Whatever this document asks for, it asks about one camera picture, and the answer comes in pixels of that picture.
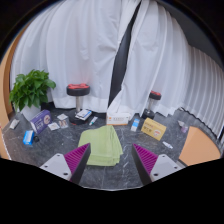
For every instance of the orange wooden desk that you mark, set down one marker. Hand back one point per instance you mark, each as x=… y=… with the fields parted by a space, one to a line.
x=198 y=146

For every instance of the white and orange box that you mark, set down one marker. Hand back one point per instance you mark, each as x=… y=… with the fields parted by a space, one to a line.
x=118 y=119

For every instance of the small black round object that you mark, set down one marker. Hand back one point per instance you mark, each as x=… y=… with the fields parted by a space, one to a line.
x=36 y=138

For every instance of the small blue white box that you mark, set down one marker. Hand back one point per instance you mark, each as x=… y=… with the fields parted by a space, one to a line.
x=135 y=124

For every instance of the light green towel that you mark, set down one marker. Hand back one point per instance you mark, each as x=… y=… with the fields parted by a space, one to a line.
x=100 y=146

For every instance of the white curtain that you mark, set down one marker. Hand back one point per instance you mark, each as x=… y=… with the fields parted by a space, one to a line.
x=156 y=50
x=66 y=50

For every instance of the large black dumbbell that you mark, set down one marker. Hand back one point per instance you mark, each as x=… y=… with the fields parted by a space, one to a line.
x=78 y=90

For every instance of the white and blue flat box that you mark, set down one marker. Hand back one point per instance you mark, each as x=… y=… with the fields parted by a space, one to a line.
x=83 y=114

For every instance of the green potted plant, white pot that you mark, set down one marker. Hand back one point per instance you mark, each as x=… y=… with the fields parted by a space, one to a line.
x=31 y=88

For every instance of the yellow cardboard box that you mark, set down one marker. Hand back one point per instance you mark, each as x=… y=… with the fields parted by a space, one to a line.
x=153 y=128

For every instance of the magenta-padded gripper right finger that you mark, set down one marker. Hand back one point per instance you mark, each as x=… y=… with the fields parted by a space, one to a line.
x=150 y=161

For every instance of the white ointment tube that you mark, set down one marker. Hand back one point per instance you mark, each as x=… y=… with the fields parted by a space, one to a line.
x=14 y=124

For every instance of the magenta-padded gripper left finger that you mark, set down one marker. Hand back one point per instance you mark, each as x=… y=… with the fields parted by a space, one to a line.
x=71 y=161

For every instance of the small purple bottle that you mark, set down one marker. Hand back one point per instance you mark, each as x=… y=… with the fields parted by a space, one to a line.
x=183 y=127

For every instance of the small white tube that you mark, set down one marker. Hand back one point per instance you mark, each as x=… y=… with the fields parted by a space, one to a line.
x=167 y=145
x=93 y=120

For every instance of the purple cardboard box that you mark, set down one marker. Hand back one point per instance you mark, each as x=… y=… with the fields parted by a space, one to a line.
x=40 y=121

